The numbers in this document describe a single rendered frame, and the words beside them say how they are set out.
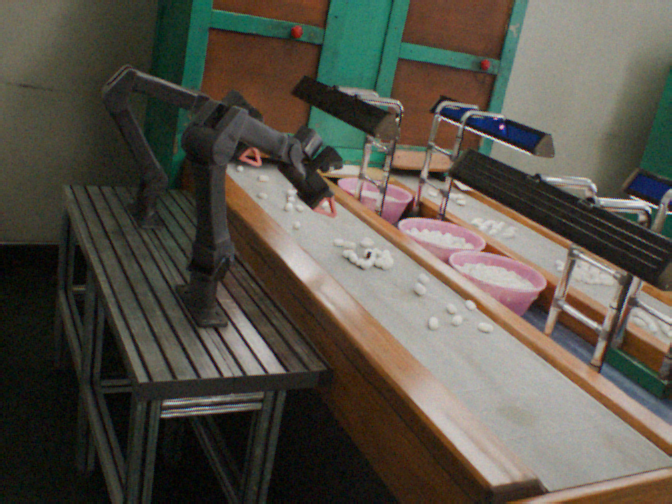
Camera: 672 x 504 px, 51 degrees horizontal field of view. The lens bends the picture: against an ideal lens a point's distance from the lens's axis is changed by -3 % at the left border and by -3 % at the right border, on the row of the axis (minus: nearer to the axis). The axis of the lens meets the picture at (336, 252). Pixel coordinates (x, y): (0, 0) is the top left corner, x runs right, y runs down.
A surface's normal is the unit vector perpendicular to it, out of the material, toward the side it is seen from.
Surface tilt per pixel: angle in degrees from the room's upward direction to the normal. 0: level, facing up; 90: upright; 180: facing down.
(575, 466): 0
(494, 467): 0
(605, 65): 90
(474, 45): 90
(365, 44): 90
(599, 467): 0
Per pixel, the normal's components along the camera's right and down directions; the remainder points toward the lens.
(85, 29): 0.44, 0.37
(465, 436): 0.18, -0.93
